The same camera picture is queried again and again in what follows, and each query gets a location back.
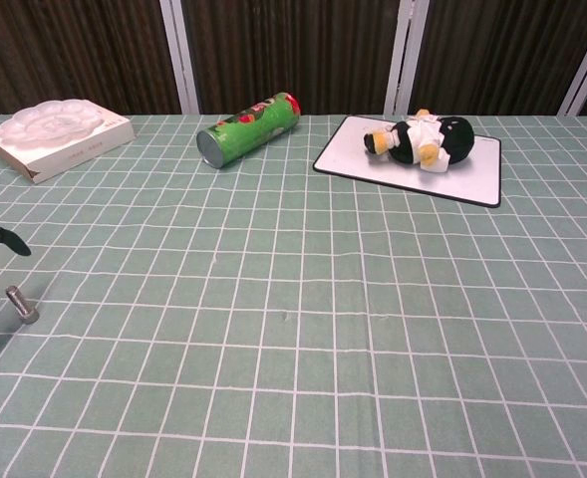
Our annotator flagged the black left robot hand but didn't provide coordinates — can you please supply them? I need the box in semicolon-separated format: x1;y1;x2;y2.
0;224;33;325

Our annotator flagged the small metal bolt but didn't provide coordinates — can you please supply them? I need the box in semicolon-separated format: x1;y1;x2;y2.
5;285;41;326

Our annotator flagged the white cardboard box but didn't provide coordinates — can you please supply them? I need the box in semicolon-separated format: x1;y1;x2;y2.
0;101;137;185

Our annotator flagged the translucent white flower-shaped plate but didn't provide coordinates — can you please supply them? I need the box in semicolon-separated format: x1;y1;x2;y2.
0;99;108;151

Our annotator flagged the green chips can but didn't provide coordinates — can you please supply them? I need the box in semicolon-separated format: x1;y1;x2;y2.
195;91;303;170

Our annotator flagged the green white-checked tablecloth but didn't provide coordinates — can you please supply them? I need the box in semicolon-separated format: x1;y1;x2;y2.
0;114;587;478

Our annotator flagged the black penguin plush toy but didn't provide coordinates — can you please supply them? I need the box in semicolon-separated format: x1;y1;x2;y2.
363;108;475;173

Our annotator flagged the white black-edged mouse pad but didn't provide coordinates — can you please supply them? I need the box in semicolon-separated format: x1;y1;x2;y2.
312;115;502;208

